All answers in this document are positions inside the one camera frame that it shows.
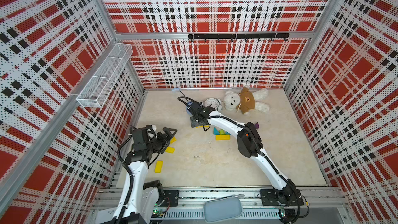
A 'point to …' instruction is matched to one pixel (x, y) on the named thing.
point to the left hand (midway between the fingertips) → (176, 135)
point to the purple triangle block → (257, 125)
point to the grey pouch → (223, 208)
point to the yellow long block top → (202, 126)
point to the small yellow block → (170, 150)
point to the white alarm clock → (214, 102)
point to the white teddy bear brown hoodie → (246, 101)
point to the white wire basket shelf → (94, 93)
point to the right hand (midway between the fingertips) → (202, 120)
